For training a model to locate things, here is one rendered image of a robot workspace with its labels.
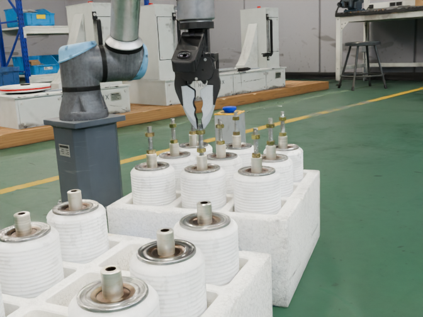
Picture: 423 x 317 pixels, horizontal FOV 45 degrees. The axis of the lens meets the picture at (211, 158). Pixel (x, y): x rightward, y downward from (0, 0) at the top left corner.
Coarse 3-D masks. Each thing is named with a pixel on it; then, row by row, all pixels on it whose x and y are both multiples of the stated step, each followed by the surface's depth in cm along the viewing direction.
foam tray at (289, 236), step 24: (312, 192) 121; (120, 216) 108; (144, 216) 106; (168, 216) 104; (240, 216) 99; (264, 216) 98; (288, 216) 97; (312, 216) 122; (240, 240) 99; (264, 240) 98; (288, 240) 97; (312, 240) 123; (288, 264) 98; (288, 288) 99
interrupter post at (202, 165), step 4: (196, 156) 106; (200, 156) 106; (204, 156) 106; (196, 160) 107; (200, 160) 106; (204, 160) 106; (200, 164) 106; (204, 164) 106; (200, 168) 106; (204, 168) 106
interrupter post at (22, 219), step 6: (18, 216) 73; (24, 216) 73; (18, 222) 73; (24, 222) 73; (30, 222) 74; (18, 228) 73; (24, 228) 73; (30, 228) 74; (18, 234) 74; (24, 234) 74
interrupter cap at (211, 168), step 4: (196, 164) 110; (208, 164) 110; (212, 164) 110; (216, 164) 109; (184, 168) 107; (188, 168) 108; (192, 168) 108; (196, 168) 109; (208, 168) 108; (212, 168) 107; (216, 168) 107; (188, 172) 105; (192, 172) 104; (196, 172) 104; (200, 172) 104; (204, 172) 104; (208, 172) 104
